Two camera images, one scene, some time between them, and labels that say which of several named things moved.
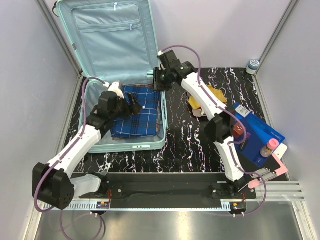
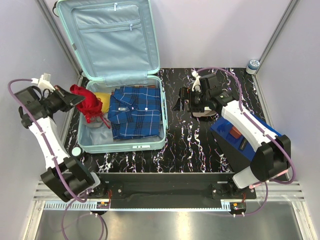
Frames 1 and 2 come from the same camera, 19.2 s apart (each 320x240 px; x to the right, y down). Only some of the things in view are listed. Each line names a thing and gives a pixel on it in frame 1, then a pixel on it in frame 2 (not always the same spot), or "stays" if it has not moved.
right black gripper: x=156 y=85 to x=187 y=94
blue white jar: x=252 y=67 stays
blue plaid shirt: x=143 y=123 stays
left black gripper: x=134 y=109 to x=71 y=98
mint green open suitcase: x=114 y=41 stays
